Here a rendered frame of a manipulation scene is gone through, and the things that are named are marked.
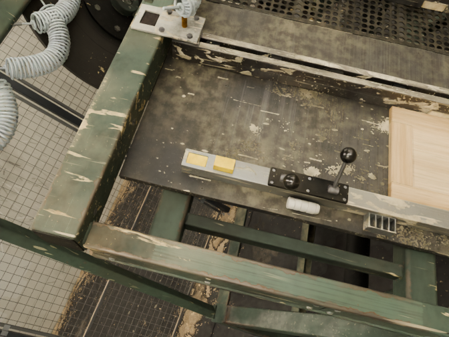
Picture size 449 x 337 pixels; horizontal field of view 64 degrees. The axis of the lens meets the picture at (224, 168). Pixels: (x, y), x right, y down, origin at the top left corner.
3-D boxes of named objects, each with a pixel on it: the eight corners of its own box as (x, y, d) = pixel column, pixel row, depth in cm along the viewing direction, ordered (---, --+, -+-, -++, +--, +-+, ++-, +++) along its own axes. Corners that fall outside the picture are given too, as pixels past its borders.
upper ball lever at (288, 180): (290, 187, 91) (299, 192, 77) (275, 184, 91) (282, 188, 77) (293, 172, 90) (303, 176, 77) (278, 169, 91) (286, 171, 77)
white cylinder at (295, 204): (284, 209, 91) (315, 216, 91) (288, 205, 89) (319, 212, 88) (286, 198, 93) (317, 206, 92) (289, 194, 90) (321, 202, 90)
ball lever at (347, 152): (339, 200, 88) (361, 154, 81) (324, 196, 88) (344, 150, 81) (337, 190, 91) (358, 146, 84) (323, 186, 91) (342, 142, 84)
